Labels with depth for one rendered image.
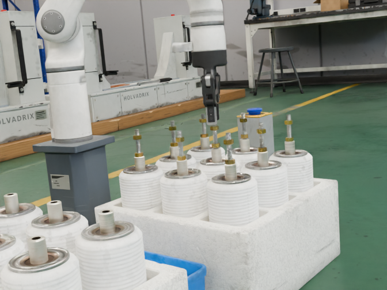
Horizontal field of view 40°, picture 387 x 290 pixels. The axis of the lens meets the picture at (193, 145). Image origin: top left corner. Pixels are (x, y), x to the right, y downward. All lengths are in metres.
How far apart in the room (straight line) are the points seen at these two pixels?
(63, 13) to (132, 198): 0.45
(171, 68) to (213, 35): 3.53
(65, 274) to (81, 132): 0.68
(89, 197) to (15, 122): 1.86
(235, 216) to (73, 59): 0.57
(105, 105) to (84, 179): 2.39
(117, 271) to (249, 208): 0.33
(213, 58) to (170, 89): 3.20
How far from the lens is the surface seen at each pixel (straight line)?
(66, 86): 1.30
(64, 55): 1.33
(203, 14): 1.12
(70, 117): 1.30
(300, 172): 1.17
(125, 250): 0.74
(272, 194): 1.07
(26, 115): 3.18
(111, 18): 7.62
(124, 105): 3.83
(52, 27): 1.29
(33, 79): 3.31
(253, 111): 1.42
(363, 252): 1.33
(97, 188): 1.33
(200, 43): 1.11
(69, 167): 1.30
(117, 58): 7.58
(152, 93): 4.10
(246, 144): 1.25
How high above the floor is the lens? 0.50
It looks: 10 degrees down
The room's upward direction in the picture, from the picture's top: 5 degrees counter-clockwise
